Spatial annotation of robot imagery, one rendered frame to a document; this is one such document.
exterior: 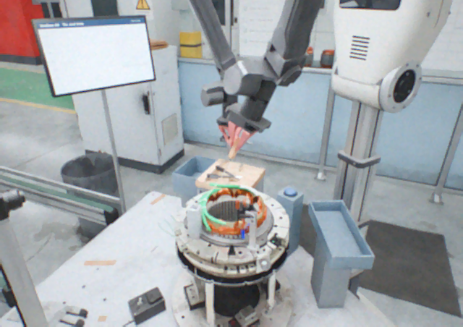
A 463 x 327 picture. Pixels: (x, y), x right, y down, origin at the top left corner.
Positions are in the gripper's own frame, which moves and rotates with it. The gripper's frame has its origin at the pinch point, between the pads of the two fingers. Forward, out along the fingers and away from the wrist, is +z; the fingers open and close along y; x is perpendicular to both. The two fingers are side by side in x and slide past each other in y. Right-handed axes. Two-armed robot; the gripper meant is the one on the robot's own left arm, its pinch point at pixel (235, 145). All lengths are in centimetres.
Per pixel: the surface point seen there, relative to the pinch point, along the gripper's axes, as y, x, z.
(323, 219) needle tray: 29.5, 23.7, 18.2
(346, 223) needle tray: 35.7, 25.0, 15.4
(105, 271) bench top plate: -22, -6, 68
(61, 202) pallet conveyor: -75, 20, 92
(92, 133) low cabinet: -196, 156, 167
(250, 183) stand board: 2.9, 26.3, 24.0
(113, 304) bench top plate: -10, -14, 65
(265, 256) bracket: 20.9, -6.7, 17.7
